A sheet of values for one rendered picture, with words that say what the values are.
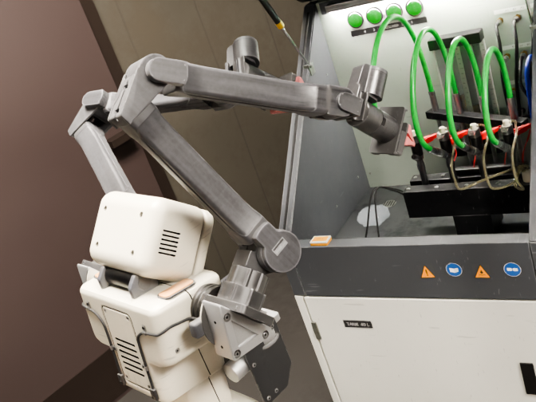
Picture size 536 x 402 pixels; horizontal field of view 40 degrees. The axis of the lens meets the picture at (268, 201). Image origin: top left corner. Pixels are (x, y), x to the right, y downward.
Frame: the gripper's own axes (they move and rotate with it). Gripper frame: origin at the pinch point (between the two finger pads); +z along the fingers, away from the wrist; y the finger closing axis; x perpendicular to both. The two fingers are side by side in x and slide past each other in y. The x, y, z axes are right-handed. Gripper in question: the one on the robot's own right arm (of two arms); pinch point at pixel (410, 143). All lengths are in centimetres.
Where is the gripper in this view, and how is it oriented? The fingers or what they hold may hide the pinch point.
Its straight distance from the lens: 163.2
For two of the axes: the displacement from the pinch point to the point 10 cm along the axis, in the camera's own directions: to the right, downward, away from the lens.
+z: 6.7, 2.7, 6.9
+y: 2.5, -9.6, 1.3
